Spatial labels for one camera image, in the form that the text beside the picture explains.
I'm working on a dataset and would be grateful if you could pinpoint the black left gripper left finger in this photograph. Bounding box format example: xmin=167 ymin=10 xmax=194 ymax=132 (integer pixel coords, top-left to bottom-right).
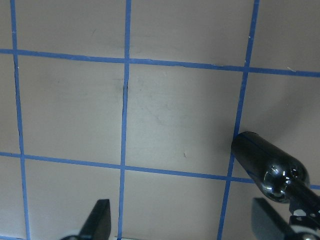
xmin=78 ymin=199 xmax=111 ymax=240

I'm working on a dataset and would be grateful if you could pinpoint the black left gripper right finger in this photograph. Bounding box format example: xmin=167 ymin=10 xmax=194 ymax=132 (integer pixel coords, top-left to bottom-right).
xmin=251 ymin=198 xmax=293 ymax=240

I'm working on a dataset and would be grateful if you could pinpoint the dark wine bottle carried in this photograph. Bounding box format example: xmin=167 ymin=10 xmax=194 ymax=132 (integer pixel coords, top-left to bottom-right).
xmin=231 ymin=131 xmax=320 ymax=217

